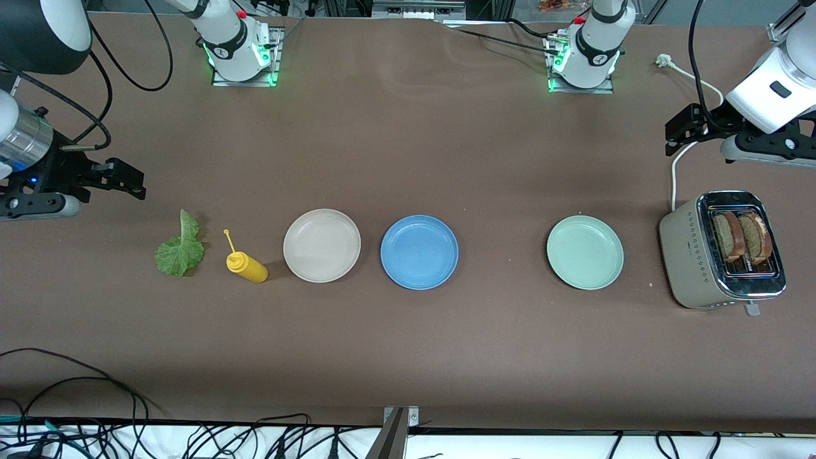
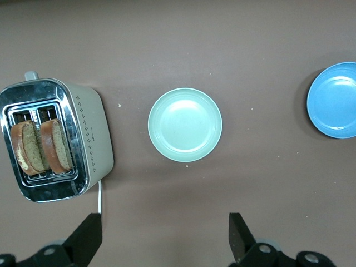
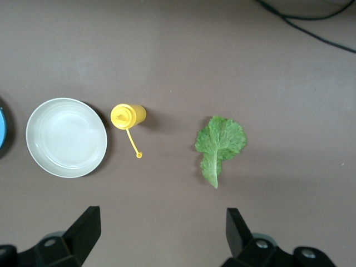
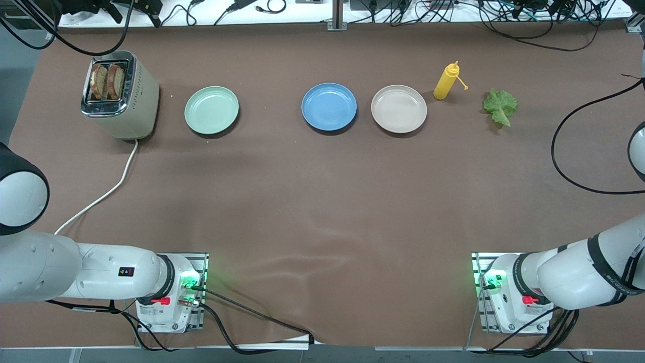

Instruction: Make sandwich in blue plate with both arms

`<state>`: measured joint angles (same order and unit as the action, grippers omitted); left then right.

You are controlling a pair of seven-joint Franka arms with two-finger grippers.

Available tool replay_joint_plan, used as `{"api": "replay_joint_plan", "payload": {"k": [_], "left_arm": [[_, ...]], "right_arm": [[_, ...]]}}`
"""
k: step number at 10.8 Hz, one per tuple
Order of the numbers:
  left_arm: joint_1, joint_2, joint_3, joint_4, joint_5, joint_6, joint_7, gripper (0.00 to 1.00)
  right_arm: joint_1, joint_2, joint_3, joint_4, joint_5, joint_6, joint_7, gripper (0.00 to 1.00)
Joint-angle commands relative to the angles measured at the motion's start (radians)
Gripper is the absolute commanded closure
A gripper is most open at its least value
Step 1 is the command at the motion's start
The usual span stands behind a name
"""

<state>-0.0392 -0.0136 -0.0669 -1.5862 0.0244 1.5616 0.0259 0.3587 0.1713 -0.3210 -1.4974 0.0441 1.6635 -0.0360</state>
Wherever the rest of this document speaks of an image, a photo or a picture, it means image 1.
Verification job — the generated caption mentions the grey metal power strip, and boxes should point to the grey metal power strip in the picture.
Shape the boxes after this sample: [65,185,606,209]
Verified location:
[372,0,467,21]

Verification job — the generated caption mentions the green lettuce leaf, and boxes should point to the green lettuce leaf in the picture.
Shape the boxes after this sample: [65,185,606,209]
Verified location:
[154,209,207,277]

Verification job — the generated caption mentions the black cable on table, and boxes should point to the black cable on table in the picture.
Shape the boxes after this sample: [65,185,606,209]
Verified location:
[443,18,565,57]

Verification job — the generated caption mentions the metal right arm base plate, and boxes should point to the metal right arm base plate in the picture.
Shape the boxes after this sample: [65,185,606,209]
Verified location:
[212,27,282,87]

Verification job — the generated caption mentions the white toaster power cord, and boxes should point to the white toaster power cord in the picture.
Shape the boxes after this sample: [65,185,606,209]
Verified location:
[655,54,725,212]

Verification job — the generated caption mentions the beige round plate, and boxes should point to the beige round plate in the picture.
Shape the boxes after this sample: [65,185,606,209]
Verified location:
[283,208,362,284]

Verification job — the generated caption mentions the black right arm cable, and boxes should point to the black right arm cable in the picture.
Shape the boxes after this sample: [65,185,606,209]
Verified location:
[89,0,174,91]

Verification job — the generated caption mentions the mint green round plate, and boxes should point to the mint green round plate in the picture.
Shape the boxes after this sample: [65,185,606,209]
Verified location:
[546,215,625,291]

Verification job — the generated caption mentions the yellow mustard squeeze bottle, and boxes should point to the yellow mustard squeeze bottle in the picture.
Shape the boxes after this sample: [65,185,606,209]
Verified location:
[222,229,269,284]

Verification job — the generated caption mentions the beige chrome toaster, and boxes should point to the beige chrome toaster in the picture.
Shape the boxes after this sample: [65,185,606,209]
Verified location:
[659,190,787,317]

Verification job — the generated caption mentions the brown bread slice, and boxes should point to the brown bread slice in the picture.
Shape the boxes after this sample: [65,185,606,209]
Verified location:
[738,212,774,266]
[713,212,745,262]

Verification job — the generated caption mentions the blue round plate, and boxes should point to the blue round plate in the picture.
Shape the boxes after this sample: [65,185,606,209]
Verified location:
[380,215,460,291]

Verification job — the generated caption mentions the aluminium frame corner bracket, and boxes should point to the aluminium frame corner bracket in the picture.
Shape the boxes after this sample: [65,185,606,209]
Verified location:
[767,0,805,44]

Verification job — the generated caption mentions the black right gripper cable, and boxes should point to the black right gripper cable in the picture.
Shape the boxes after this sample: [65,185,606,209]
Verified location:
[0,61,113,151]

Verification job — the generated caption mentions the long black looping cable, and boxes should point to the long black looping cable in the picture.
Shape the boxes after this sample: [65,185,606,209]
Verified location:
[0,347,160,425]

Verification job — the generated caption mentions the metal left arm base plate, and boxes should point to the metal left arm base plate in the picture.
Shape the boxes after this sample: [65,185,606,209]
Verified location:
[545,35,614,94]

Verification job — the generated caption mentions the grey aluminium profile bar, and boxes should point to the grey aluminium profile bar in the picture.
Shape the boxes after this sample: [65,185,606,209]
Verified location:
[365,408,409,459]

